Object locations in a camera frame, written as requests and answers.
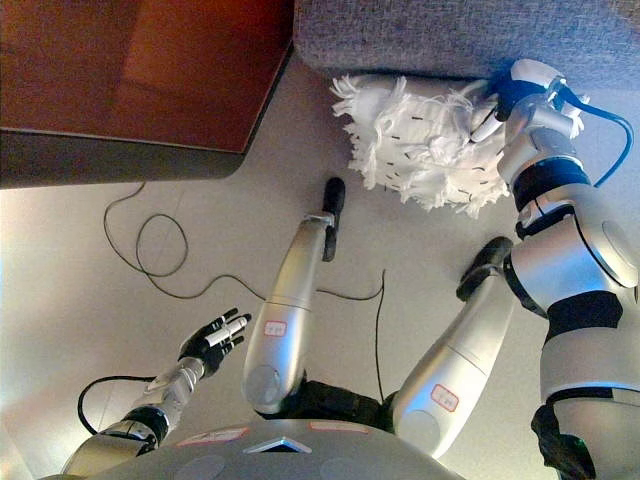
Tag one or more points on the grey round armchair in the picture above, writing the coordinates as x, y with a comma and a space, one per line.
450, 35

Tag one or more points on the silver robot leg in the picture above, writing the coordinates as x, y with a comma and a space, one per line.
290, 310
460, 365

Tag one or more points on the reddish brown wooden table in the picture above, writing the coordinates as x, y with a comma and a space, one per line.
150, 75

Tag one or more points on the black right robot foot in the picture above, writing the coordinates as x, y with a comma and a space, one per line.
487, 260

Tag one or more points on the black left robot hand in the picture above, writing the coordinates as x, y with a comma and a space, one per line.
207, 345

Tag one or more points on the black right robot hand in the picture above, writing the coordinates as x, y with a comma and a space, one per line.
506, 102

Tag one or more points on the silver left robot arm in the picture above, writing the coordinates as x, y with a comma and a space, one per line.
165, 395

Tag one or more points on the silver right robot leg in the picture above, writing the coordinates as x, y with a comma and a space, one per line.
460, 365

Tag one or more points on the white fringed pillow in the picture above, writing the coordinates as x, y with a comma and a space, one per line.
425, 145

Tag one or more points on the silver left robot leg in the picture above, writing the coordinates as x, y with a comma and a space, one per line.
290, 310

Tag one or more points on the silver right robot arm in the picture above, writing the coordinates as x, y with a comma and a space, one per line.
565, 260

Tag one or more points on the grey robot torso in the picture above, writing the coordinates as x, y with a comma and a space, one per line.
280, 455

